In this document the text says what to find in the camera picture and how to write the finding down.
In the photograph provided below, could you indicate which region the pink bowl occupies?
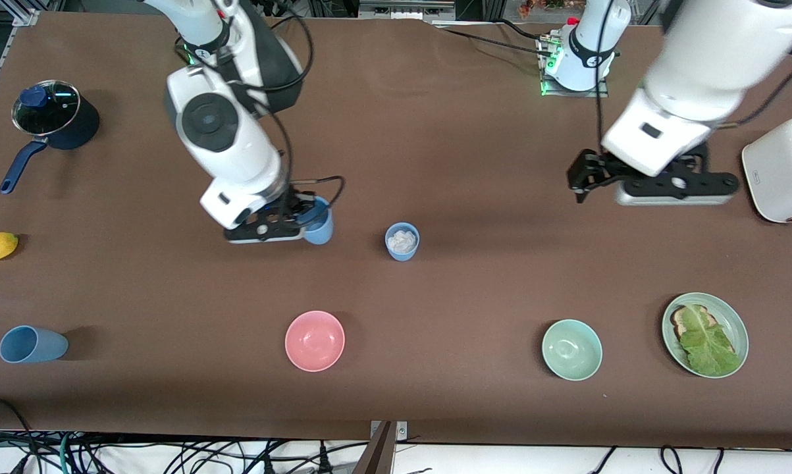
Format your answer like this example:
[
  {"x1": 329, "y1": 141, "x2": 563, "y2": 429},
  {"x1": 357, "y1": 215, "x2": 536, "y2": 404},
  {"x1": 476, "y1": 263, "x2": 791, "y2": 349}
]
[{"x1": 284, "y1": 310, "x2": 346, "y2": 373}]

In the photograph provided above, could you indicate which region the tall blue cup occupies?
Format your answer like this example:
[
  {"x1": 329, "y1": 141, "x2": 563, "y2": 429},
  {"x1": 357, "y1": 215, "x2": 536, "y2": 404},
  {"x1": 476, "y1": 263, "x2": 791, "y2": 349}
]
[{"x1": 0, "y1": 325, "x2": 69, "y2": 364}]

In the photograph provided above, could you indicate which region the white toaster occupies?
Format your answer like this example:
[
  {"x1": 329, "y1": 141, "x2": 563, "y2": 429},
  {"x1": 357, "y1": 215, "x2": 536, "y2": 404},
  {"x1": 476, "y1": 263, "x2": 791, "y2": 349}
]
[{"x1": 742, "y1": 117, "x2": 792, "y2": 224}]

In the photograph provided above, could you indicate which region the white crumpled tissue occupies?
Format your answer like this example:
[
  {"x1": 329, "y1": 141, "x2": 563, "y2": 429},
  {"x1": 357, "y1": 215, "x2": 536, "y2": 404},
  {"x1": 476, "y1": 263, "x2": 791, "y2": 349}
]
[{"x1": 389, "y1": 227, "x2": 417, "y2": 254}]

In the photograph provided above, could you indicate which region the green lettuce leaf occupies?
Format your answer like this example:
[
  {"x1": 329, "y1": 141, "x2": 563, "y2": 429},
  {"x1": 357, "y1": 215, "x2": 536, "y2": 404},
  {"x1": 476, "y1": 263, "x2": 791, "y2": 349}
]
[{"x1": 677, "y1": 304, "x2": 743, "y2": 377}]

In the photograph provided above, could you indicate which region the silver aluminium corner rail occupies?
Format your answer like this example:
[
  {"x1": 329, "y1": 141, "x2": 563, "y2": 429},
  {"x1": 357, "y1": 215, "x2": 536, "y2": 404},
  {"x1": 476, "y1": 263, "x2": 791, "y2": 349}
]
[{"x1": 0, "y1": 8, "x2": 41, "y2": 129}]

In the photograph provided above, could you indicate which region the short blue cup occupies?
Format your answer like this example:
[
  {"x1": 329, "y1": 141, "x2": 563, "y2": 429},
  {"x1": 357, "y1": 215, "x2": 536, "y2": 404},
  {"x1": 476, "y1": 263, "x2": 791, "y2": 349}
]
[
  {"x1": 384, "y1": 223, "x2": 421, "y2": 262},
  {"x1": 302, "y1": 196, "x2": 335, "y2": 246}
]

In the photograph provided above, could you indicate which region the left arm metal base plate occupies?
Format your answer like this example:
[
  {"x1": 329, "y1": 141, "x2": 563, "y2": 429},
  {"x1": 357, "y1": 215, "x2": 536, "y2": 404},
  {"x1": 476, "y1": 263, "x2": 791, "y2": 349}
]
[{"x1": 539, "y1": 33, "x2": 610, "y2": 98}]

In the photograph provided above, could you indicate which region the dark blue saucepan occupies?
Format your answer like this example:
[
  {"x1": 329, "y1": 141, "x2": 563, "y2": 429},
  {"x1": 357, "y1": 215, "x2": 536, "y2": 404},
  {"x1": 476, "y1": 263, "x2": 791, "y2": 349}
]
[{"x1": 0, "y1": 80, "x2": 101, "y2": 196}]

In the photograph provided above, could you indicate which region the mint green bowl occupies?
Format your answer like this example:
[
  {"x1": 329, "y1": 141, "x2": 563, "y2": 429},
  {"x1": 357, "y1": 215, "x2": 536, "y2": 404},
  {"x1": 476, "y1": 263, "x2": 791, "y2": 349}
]
[{"x1": 541, "y1": 319, "x2": 603, "y2": 382}]

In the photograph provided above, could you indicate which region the dark metal pole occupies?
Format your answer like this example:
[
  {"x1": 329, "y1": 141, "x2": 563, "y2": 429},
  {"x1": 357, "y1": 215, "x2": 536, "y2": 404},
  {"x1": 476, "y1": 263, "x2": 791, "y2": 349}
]
[{"x1": 352, "y1": 421, "x2": 396, "y2": 474}]

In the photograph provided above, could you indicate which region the glass pot lid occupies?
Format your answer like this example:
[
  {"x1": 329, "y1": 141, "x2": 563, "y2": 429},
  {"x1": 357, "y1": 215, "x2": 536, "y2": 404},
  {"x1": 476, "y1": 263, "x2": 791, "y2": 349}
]
[{"x1": 12, "y1": 80, "x2": 82, "y2": 136}]

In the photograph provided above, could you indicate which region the toast slice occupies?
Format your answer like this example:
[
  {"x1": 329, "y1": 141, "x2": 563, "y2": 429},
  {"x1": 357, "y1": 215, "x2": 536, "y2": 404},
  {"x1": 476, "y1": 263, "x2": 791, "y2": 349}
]
[{"x1": 670, "y1": 304, "x2": 735, "y2": 353}]

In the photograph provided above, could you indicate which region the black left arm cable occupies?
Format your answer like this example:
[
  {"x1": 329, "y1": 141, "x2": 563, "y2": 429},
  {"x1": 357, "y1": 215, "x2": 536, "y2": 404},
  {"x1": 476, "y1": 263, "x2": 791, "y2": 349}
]
[{"x1": 593, "y1": 0, "x2": 792, "y2": 159}]

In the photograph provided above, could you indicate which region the silver aluminium frame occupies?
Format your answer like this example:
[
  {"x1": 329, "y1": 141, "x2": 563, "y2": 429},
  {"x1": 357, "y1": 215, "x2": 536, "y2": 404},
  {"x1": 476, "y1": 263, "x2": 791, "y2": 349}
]
[{"x1": 358, "y1": 0, "x2": 457, "y2": 22}]

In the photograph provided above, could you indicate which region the orange flower bunch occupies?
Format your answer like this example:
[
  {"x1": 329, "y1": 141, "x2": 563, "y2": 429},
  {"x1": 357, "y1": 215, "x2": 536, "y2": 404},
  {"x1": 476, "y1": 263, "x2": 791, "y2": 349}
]
[{"x1": 517, "y1": 0, "x2": 591, "y2": 19}]

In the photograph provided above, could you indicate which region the green plate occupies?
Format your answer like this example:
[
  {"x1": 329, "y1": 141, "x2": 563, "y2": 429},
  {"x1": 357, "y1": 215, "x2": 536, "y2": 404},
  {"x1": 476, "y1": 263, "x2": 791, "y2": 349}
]
[{"x1": 662, "y1": 292, "x2": 749, "y2": 379}]

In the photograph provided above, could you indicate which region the black base cable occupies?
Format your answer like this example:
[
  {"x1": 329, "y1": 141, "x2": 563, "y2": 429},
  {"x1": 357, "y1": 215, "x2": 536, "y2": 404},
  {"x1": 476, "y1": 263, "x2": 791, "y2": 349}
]
[{"x1": 435, "y1": 20, "x2": 558, "y2": 60}]

